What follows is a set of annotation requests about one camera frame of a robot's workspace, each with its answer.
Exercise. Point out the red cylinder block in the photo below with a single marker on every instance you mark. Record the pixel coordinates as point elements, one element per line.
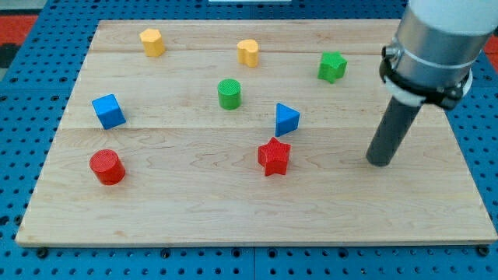
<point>107,167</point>

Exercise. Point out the light wooden board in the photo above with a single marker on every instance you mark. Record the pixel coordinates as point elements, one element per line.
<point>192,173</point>

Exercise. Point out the yellow heart block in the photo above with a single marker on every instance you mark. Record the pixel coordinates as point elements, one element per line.
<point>247,52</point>

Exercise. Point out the yellow hexagon block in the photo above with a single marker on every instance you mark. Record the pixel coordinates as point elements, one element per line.
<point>152,42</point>

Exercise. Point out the red star block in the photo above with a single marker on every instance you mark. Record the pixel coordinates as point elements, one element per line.
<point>274,157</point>

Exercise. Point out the blue triangle block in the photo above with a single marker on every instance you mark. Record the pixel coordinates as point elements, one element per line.
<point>286,119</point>

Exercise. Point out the green cylinder block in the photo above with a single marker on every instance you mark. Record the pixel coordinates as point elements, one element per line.
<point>229,93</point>

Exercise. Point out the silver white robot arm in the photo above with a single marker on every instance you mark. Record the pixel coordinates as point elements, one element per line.
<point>430,57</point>

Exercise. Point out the dark grey cylindrical pointer rod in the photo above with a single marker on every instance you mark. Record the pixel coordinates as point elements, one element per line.
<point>392,129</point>

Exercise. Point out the green star block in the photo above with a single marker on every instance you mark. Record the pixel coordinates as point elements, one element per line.
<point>332,66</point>

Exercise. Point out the blue cube block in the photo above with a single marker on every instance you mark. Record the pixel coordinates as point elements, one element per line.
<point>108,111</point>

